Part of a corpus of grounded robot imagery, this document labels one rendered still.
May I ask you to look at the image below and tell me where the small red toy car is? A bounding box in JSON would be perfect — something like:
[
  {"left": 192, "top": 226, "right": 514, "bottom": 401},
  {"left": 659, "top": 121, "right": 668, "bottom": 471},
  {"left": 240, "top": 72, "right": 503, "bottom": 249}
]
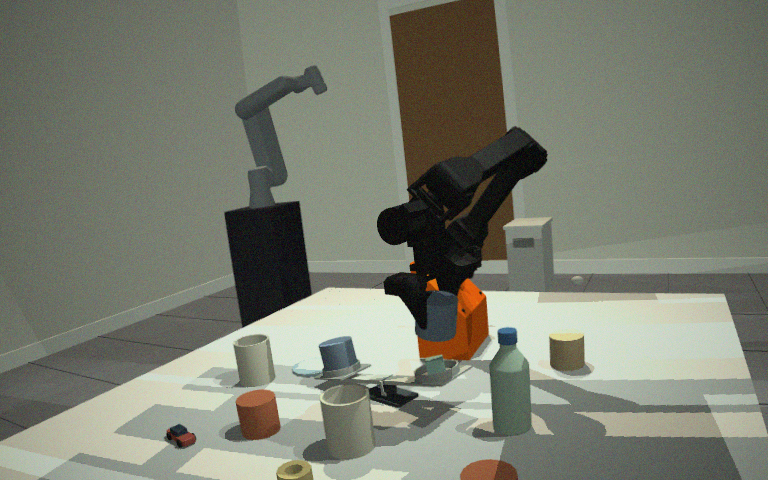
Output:
[{"left": 167, "top": 424, "right": 196, "bottom": 448}]

